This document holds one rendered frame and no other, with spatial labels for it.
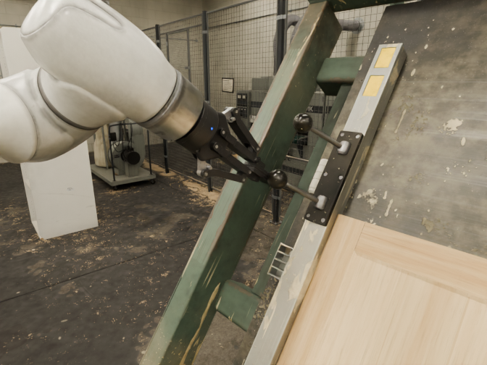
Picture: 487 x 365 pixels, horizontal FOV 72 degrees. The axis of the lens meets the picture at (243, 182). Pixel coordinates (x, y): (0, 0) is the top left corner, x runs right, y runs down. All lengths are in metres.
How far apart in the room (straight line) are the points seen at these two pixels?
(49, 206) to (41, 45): 3.66
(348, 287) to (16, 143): 0.55
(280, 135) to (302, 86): 0.15
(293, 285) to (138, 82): 0.45
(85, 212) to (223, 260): 3.39
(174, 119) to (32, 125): 0.17
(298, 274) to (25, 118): 0.50
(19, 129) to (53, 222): 3.63
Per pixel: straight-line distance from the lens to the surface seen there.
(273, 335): 0.68
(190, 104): 0.46
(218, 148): 0.53
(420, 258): 0.63
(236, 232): 0.83
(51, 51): 0.41
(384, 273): 0.64
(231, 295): 0.84
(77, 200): 4.08
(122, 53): 0.41
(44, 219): 4.07
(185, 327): 0.85
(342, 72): 0.95
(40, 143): 0.49
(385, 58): 0.82
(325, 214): 0.66
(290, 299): 0.67
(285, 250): 0.73
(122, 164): 5.63
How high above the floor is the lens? 1.60
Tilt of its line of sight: 17 degrees down
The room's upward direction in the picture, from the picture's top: straight up
